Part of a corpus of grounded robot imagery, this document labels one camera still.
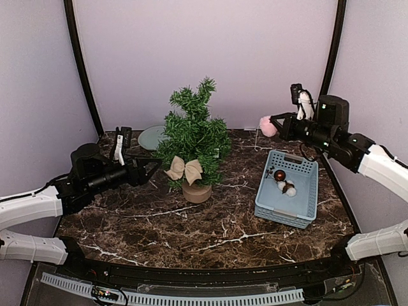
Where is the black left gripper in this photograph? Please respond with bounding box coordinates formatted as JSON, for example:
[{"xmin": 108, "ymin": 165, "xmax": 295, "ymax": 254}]
[{"xmin": 86, "ymin": 153, "xmax": 162, "ymax": 196}]

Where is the white cotton ball ornament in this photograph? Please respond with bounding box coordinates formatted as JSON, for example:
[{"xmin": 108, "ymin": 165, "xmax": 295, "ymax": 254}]
[{"xmin": 277, "ymin": 180, "xmax": 297, "ymax": 197}]

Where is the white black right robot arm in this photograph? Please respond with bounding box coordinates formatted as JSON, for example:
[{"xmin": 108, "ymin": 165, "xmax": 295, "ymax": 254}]
[{"xmin": 268, "ymin": 95, "xmax": 407, "ymax": 277}]

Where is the black front rail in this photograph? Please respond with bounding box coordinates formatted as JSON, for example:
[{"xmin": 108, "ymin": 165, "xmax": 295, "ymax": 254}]
[{"xmin": 66, "ymin": 258, "xmax": 341, "ymax": 287}]

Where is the small green christmas tree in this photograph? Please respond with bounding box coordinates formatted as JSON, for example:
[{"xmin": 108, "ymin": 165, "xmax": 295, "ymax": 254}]
[{"xmin": 154, "ymin": 76, "xmax": 231, "ymax": 203}]

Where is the black corner post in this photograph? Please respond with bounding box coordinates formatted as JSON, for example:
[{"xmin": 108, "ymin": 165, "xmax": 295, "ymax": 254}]
[
  {"xmin": 63, "ymin": 0, "xmax": 105, "ymax": 138},
  {"xmin": 319, "ymin": 0, "xmax": 347, "ymax": 95}
]

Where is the light blue ceramic plate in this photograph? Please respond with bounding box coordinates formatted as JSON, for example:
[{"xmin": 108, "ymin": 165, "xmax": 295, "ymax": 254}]
[{"xmin": 138, "ymin": 125, "xmax": 168, "ymax": 151}]

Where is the right black corner post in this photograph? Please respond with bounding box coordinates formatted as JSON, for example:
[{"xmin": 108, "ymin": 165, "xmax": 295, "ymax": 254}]
[{"xmin": 319, "ymin": 0, "xmax": 347, "ymax": 95}]

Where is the dark red bauble ornament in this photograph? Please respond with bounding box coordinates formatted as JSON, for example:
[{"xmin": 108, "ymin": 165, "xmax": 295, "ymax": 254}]
[{"xmin": 265, "ymin": 166, "xmax": 286, "ymax": 182}]

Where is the brown gingerbread ornament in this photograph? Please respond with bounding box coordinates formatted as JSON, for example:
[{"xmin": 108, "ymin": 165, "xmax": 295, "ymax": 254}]
[{"xmin": 165, "ymin": 156, "xmax": 203, "ymax": 186}]

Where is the pink pompom ornament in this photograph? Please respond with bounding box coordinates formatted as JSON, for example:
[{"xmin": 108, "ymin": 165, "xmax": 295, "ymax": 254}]
[{"xmin": 259, "ymin": 116, "xmax": 277, "ymax": 137}]

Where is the white slotted cable duct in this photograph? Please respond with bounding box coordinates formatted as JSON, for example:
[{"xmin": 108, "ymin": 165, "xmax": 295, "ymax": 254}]
[{"xmin": 40, "ymin": 272, "xmax": 305, "ymax": 305}]

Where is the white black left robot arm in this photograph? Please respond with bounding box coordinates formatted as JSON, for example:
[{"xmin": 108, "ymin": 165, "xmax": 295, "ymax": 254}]
[{"xmin": 1, "ymin": 143, "xmax": 162, "ymax": 278}]

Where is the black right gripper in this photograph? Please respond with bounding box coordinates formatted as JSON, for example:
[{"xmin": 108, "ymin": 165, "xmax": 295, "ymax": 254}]
[{"xmin": 270, "ymin": 112, "xmax": 335, "ymax": 152}]

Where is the left black corner post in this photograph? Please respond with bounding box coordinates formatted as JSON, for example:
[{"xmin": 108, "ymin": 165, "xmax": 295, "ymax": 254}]
[{"xmin": 63, "ymin": 0, "xmax": 105, "ymax": 138}]

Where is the light blue plastic basket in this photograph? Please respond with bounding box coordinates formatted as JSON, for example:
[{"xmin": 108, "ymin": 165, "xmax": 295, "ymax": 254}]
[{"xmin": 254, "ymin": 150, "xmax": 319, "ymax": 229}]

